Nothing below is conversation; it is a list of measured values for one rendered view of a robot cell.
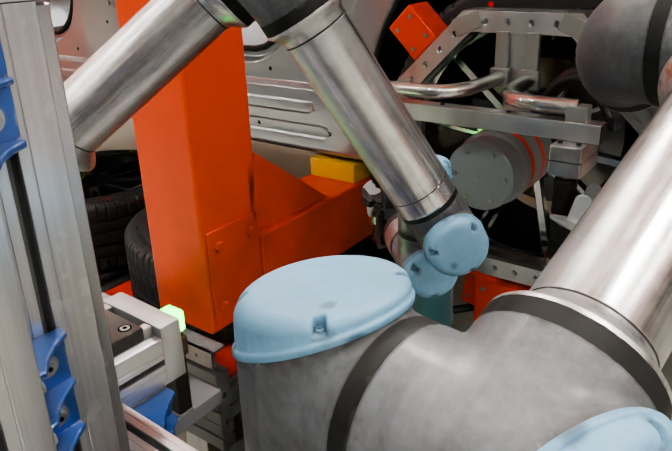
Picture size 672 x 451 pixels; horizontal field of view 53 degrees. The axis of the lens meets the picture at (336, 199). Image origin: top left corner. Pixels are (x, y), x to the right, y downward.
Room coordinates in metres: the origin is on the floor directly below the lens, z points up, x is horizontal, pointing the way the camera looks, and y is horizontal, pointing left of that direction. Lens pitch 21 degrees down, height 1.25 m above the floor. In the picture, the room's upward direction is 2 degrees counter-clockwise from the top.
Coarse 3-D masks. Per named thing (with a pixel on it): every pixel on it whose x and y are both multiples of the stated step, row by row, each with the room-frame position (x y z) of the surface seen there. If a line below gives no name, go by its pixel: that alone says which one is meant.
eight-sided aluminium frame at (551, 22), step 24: (456, 24) 1.31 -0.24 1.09; (480, 24) 1.28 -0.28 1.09; (504, 24) 1.25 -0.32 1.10; (528, 24) 1.23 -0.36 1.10; (552, 24) 1.20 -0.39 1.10; (576, 24) 1.17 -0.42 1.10; (432, 48) 1.34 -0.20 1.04; (456, 48) 1.32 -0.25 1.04; (408, 72) 1.37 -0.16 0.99; (432, 72) 1.35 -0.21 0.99; (504, 264) 1.23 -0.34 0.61; (528, 264) 1.22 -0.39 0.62
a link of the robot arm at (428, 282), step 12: (396, 240) 0.91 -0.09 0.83; (396, 252) 0.89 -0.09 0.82; (408, 252) 0.85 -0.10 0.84; (420, 252) 0.83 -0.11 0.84; (408, 264) 0.83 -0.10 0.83; (420, 264) 0.82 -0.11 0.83; (420, 276) 0.82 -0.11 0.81; (432, 276) 0.82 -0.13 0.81; (444, 276) 0.82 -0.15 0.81; (456, 276) 0.83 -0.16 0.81; (420, 288) 0.82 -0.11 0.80; (432, 288) 0.82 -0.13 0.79; (444, 288) 0.82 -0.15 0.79
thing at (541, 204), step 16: (480, 32) 1.37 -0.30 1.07; (464, 48) 1.39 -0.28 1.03; (480, 48) 1.50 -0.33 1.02; (448, 64) 1.41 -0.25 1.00; (464, 64) 1.41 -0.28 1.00; (480, 64) 1.60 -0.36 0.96; (432, 80) 1.43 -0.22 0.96; (448, 80) 1.48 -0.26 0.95; (464, 80) 1.56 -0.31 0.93; (496, 96) 1.37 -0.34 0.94; (560, 96) 1.29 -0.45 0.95; (592, 112) 1.25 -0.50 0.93; (432, 128) 1.47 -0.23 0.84; (448, 128) 1.53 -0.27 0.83; (464, 128) 1.41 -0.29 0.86; (432, 144) 1.46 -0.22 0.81; (448, 144) 1.52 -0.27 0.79; (608, 160) 1.22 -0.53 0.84; (544, 176) 1.30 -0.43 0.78; (544, 192) 1.31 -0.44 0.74; (496, 208) 1.36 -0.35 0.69; (512, 208) 1.49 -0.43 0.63; (528, 208) 1.51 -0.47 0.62; (544, 208) 1.30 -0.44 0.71; (496, 224) 1.41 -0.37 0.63; (512, 224) 1.42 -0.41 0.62; (528, 224) 1.43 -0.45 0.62; (544, 224) 1.29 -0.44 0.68; (496, 240) 1.34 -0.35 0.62; (512, 240) 1.35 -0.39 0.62; (528, 240) 1.35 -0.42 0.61; (544, 240) 1.29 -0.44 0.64
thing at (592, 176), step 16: (544, 64) 1.40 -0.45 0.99; (560, 64) 1.38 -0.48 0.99; (544, 80) 1.40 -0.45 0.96; (576, 96) 1.36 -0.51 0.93; (624, 128) 1.30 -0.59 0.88; (608, 144) 1.32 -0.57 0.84; (624, 144) 1.30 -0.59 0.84; (592, 176) 1.33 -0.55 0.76; (608, 176) 1.31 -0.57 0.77; (528, 192) 1.41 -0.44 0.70
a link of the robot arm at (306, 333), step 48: (288, 288) 0.37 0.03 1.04; (336, 288) 0.36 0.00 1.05; (384, 288) 0.36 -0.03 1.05; (240, 336) 0.35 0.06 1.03; (288, 336) 0.32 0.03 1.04; (336, 336) 0.32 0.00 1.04; (384, 336) 0.33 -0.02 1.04; (240, 384) 0.36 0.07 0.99; (288, 384) 0.32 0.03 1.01; (336, 384) 0.31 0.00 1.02; (288, 432) 0.32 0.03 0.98; (336, 432) 0.29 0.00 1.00
